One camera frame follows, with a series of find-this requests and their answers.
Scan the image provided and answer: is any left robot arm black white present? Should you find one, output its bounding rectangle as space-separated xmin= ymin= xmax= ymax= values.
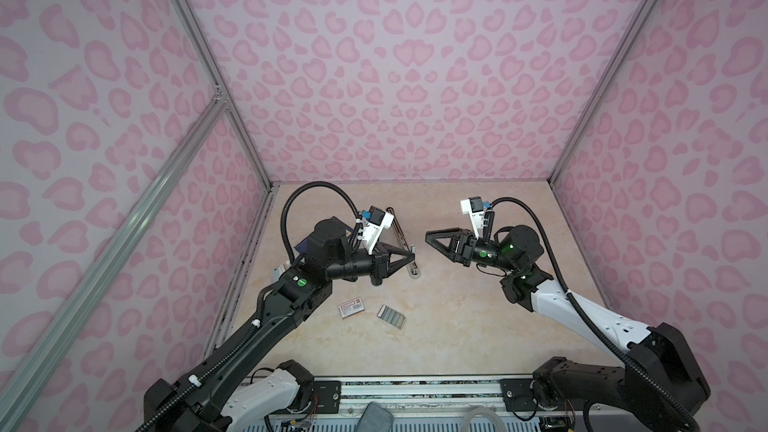
xmin=139 ymin=219 xmax=415 ymax=431

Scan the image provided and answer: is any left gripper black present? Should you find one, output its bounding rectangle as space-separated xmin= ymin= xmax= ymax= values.
xmin=326 ymin=241 xmax=415 ymax=286

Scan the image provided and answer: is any aluminium diagonal frame bar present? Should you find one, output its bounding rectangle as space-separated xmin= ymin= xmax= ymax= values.
xmin=1 ymin=97 xmax=229 ymax=431

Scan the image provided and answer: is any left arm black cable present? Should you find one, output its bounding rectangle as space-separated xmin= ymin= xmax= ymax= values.
xmin=134 ymin=181 xmax=361 ymax=432

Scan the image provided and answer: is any small white clip object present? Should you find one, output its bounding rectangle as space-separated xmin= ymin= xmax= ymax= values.
xmin=273 ymin=265 xmax=285 ymax=281

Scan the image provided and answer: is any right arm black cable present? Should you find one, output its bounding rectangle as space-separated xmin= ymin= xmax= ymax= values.
xmin=488 ymin=196 xmax=703 ymax=432

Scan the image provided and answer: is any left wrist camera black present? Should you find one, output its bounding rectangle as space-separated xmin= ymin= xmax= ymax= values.
xmin=358 ymin=206 xmax=394 ymax=255

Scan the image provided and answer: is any staple tray with staples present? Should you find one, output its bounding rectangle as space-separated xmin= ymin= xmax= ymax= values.
xmin=377 ymin=305 xmax=406 ymax=329

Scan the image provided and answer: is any aluminium corner frame post left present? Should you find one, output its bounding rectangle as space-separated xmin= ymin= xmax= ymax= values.
xmin=169 ymin=0 xmax=273 ymax=191

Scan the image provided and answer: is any dark blue booklet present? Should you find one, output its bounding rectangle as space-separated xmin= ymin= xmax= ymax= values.
xmin=294 ymin=238 xmax=309 ymax=255

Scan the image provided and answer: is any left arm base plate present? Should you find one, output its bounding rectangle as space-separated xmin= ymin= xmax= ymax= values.
xmin=297 ymin=380 xmax=342 ymax=415

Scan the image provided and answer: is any aluminium corner frame post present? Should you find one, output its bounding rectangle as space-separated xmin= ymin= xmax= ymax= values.
xmin=547 ymin=0 xmax=663 ymax=188
xmin=169 ymin=0 xmax=273 ymax=191

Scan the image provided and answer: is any grey cloth pad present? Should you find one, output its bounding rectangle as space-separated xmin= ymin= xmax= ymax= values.
xmin=355 ymin=402 xmax=394 ymax=432

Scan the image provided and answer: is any aluminium corner frame post right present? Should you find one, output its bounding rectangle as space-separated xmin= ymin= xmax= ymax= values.
xmin=547 ymin=0 xmax=663 ymax=188

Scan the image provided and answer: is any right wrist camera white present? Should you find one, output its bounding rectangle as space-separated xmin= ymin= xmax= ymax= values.
xmin=460 ymin=196 xmax=495 ymax=241

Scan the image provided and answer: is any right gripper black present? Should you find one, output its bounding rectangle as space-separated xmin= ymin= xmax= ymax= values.
xmin=427 ymin=229 xmax=520 ymax=273

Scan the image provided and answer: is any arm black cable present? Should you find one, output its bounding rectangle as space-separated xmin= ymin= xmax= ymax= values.
xmin=134 ymin=181 xmax=361 ymax=432
xmin=488 ymin=196 xmax=703 ymax=432

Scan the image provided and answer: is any red white staple box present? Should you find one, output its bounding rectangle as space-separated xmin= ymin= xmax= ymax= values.
xmin=339 ymin=298 xmax=365 ymax=319

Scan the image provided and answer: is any aluminium front rail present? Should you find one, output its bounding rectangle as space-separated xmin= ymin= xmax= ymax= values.
xmin=161 ymin=373 xmax=682 ymax=432

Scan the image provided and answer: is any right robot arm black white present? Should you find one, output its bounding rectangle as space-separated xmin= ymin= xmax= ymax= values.
xmin=425 ymin=225 xmax=711 ymax=431

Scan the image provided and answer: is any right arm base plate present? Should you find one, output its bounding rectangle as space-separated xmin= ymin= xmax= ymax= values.
xmin=499 ymin=377 xmax=584 ymax=417

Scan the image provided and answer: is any white tube loop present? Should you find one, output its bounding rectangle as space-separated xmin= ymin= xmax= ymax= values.
xmin=458 ymin=406 xmax=508 ymax=432

